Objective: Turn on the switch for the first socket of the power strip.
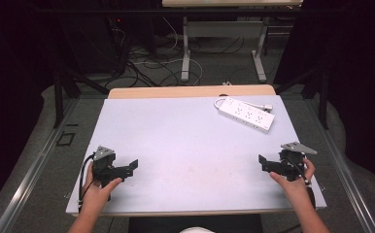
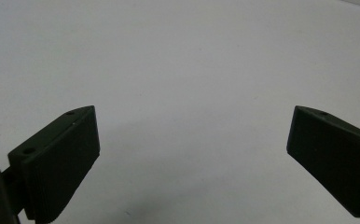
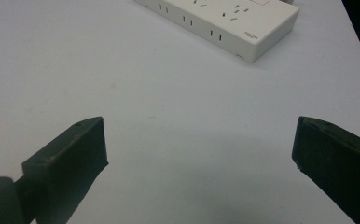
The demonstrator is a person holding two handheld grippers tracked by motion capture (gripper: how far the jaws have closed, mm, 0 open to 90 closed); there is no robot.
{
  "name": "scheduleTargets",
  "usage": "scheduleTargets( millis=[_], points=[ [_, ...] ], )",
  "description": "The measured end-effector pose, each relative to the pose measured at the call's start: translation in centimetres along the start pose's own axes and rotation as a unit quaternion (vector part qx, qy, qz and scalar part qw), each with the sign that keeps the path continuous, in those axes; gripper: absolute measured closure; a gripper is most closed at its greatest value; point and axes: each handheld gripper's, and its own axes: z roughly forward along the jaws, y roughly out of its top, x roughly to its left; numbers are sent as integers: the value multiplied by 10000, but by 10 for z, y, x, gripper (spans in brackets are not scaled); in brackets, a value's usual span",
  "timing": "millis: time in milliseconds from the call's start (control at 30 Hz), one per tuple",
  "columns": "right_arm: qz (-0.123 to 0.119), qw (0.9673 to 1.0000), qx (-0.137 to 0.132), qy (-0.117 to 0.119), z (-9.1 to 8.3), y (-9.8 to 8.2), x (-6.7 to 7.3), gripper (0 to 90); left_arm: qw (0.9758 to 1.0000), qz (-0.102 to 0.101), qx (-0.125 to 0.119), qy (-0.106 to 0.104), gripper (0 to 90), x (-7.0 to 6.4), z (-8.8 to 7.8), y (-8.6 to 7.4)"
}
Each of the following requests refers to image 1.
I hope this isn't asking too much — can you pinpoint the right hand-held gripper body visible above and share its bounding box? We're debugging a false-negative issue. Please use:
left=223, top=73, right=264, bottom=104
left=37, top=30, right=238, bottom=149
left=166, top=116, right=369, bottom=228
left=279, top=141, right=318, bottom=183

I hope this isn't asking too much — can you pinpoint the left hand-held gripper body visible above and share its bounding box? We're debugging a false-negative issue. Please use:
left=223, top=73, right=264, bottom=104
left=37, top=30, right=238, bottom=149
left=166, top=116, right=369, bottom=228
left=92, top=145, right=120, bottom=188

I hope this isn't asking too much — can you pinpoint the person's right hand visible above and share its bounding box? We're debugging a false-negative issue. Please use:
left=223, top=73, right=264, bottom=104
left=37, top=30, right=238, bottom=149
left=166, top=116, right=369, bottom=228
left=269, top=157, right=317, bottom=204

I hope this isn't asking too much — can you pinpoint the person's left hand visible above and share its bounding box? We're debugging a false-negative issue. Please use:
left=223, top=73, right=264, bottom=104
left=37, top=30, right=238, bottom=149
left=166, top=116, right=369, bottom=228
left=80, top=162, right=123, bottom=216

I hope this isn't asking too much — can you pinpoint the black floor socket plate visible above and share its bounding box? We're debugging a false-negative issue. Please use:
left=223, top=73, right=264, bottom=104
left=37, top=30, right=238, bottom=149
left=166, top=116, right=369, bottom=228
left=55, top=130, right=77, bottom=148

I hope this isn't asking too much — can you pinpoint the white power strip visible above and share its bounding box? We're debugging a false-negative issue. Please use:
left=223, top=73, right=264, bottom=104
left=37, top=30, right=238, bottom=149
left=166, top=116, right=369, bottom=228
left=218, top=96, right=276, bottom=134

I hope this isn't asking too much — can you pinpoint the pale grey table mat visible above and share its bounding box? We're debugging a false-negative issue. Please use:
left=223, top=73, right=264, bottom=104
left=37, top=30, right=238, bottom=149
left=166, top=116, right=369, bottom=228
left=65, top=94, right=327, bottom=216

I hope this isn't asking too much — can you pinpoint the black metal stand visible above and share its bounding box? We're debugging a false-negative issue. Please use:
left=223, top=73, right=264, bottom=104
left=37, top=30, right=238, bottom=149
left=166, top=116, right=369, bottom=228
left=52, top=66, right=111, bottom=129
left=274, top=66, right=329, bottom=130

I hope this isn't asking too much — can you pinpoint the person's dark clothing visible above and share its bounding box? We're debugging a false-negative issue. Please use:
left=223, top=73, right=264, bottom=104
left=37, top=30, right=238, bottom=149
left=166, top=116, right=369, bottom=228
left=127, top=213, right=265, bottom=233

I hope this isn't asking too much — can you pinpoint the dark computer tower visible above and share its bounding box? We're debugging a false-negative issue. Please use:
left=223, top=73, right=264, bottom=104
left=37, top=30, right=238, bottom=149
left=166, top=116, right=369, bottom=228
left=58, top=13, right=132, bottom=77

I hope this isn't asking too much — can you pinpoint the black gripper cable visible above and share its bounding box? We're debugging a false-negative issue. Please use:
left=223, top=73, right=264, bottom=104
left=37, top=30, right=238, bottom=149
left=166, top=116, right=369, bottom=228
left=78, top=153, right=96, bottom=206

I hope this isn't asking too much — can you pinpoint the metal floor rail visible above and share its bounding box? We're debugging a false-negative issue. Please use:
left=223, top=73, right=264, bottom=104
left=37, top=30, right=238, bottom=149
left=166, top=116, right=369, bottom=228
left=0, top=98, right=80, bottom=233
left=305, top=100, right=375, bottom=233

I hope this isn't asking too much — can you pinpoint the white power strip cable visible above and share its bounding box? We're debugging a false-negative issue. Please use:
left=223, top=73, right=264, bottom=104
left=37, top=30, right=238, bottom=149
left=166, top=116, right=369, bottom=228
left=213, top=97, right=274, bottom=113

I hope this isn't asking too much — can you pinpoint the bundle of black floor cables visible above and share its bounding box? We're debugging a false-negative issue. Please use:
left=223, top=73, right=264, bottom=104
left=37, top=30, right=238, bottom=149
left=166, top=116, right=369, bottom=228
left=106, top=18, right=185, bottom=89

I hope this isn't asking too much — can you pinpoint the white floor cable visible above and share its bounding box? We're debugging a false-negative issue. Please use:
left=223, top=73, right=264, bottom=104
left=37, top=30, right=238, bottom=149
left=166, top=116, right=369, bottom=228
left=132, top=17, right=205, bottom=87

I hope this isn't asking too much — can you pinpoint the white metal desk frame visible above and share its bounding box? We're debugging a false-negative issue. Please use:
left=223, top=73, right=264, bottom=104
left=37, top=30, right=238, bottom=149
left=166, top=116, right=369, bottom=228
left=161, top=0, right=304, bottom=83

